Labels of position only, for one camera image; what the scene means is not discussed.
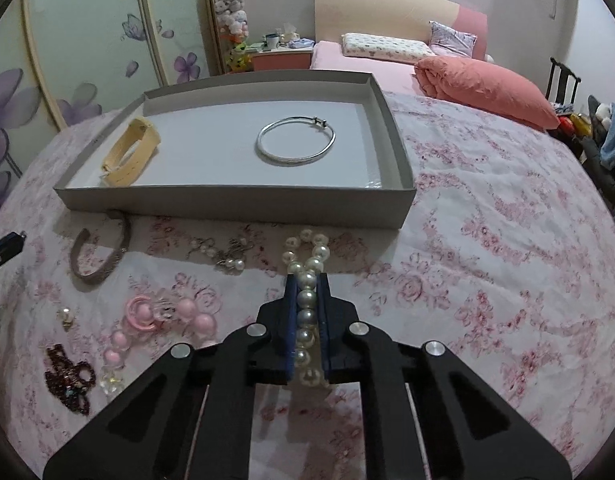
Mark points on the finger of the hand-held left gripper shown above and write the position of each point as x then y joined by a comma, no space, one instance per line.
5,247

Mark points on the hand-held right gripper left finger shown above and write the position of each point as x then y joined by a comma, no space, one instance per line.
291,330

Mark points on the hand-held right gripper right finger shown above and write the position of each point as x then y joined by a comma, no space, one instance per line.
323,330

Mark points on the dangling pearl earring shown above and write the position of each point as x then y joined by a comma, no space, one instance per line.
232,262

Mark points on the small pearl stud earring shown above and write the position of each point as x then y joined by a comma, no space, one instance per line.
66,316

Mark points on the grey cardboard box tray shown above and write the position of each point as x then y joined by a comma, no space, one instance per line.
212,135

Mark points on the cream yellow wrist band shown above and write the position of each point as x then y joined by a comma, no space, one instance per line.
118,170

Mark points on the silver bangle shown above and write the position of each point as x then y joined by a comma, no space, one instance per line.
318,121

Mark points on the floral sliding door wardrobe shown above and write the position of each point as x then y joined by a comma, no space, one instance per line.
87,35

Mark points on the pink and cream nightstand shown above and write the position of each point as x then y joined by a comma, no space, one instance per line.
280,60

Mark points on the bed with pink sheet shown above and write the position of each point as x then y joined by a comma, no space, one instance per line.
357,57

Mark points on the white spotted pillow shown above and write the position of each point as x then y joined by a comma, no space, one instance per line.
382,46

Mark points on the folded pink duvet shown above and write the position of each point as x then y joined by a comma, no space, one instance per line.
482,85

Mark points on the lilac patterned pillow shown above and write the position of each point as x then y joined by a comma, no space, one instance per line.
455,40

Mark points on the pile of dark clothes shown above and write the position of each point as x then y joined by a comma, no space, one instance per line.
602,175

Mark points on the red round toy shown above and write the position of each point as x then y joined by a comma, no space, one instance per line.
567,122

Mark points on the cream and pink headboard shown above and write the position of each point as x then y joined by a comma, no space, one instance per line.
377,10

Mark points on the column of stuffed toys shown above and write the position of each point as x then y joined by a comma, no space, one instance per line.
233,10

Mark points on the dark wooden chair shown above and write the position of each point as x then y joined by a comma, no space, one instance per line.
562,80

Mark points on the white plush toy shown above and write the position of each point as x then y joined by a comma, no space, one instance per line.
603,111

